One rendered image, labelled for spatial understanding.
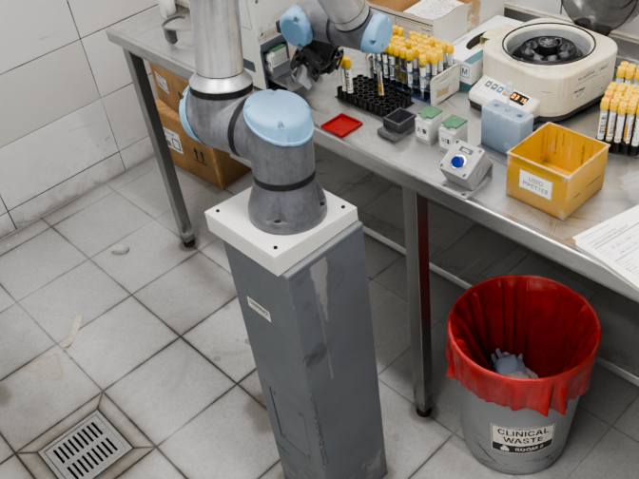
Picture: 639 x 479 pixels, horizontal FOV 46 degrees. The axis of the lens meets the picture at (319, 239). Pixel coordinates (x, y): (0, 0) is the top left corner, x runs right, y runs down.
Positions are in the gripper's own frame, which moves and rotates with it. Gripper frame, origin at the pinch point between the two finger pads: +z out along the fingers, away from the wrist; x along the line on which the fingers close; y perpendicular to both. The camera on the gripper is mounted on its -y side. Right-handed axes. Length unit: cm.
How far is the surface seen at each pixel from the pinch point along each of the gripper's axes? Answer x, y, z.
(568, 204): -1, 65, -36
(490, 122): 8, 42, -27
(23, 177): -33, -85, 132
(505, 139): 7, 47, -27
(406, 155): -3.8, 34.9, -14.7
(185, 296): -22, 0, 106
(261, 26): -2.6, -13.0, -6.9
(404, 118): 5.3, 26.8, -11.8
